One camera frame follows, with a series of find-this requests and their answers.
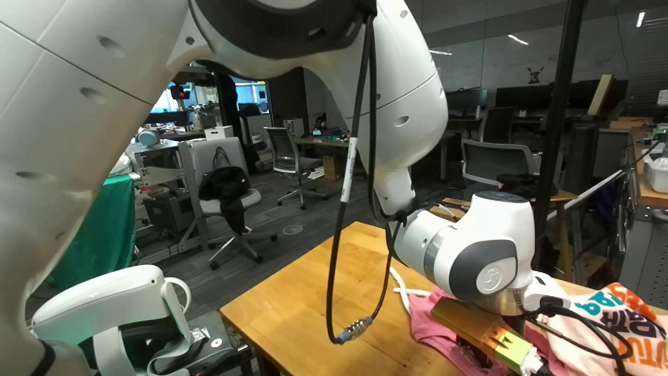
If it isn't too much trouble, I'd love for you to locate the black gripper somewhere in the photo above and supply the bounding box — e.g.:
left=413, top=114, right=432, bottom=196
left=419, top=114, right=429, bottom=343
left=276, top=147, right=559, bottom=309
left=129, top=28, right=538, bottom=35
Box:
left=430, top=299, right=552, bottom=376

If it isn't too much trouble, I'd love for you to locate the pink t-shirt orange print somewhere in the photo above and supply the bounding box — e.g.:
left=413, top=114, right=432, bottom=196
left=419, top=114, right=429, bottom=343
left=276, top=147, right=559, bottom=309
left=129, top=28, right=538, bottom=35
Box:
left=406, top=290, right=519, bottom=376

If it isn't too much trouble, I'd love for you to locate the peach t-shirt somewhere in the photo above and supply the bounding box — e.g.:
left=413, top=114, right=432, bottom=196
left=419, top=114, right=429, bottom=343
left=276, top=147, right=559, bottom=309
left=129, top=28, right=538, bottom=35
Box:
left=538, top=281, right=668, bottom=376

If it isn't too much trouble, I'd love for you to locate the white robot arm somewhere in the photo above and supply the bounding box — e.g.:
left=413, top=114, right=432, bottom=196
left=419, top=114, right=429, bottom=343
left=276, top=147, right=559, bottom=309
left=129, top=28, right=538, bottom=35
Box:
left=0, top=0, right=542, bottom=376

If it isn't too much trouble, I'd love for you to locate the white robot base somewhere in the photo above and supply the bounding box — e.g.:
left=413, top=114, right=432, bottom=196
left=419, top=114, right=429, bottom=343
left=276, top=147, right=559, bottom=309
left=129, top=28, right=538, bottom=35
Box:
left=31, top=265, right=248, bottom=376

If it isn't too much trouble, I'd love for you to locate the grey mesh office chair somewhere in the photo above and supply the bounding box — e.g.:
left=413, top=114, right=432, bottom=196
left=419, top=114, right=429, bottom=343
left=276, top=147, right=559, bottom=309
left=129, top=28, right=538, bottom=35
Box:
left=462, top=138, right=542, bottom=186

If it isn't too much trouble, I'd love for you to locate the black metal pole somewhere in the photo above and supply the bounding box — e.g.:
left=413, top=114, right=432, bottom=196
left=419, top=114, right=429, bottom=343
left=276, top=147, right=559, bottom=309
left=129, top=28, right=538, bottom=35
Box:
left=532, top=0, right=586, bottom=269

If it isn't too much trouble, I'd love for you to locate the black office chair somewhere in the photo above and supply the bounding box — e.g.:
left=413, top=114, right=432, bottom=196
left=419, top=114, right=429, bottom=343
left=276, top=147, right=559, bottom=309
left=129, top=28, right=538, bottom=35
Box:
left=199, top=147, right=264, bottom=269

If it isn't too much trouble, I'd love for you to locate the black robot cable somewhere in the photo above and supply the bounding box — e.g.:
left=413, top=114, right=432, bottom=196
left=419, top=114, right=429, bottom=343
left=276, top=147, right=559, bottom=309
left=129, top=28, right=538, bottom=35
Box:
left=324, top=0, right=400, bottom=347

